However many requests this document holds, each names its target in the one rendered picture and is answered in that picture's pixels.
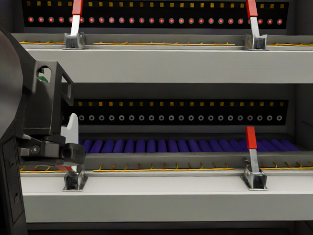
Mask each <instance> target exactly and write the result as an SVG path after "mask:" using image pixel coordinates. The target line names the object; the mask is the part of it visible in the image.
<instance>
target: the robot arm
mask: <svg viewBox="0 0 313 235"><path fill-rule="evenodd" d="M44 68H49V69H50V70H51V77H50V83H48V80H47V79H46V78H45V77H43V76H39V72H40V73H43V74H44ZM62 76H63V77H64V79H65V80H66V81H67V82H68V95H66V94H65V93H64V92H63V91H62V90H61V88H62V85H61V81H62ZM74 92H75V84H74V82H73V81H72V80H71V78H70V77H69V76H68V74H67V73H66V72H65V70H64V69H63V68H62V66H61V65H60V64H59V63H58V62H57V61H38V60H35V59H34V58H33V57H32V56H31V55H30V54H29V53H28V52H27V51H26V50H25V49H24V48H23V47H22V45H21V44H20V43H19V42H18V41H17V40H16V39H15V38H14V37H13V36H12V35H11V34H10V33H9V32H8V31H7V29H6V28H5V27H4V26H3V25H2V24H1V23H0V235H28V233H27V223H26V216H25V208H24V201H23V193H22V186H21V179H20V168H19V166H56V165H61V166H77V165H82V164H84V163H85V157H86V149H85V147H84V146H83V145H81V144H78V117H77V115H76V114H74V113H72V114H71V117H70V120H69V123H68V126H67V127H64V126H61V123H62V121H63V110H64V101H66V102H67V103H68V104H69V105H70V106H73V105H74Z"/></svg>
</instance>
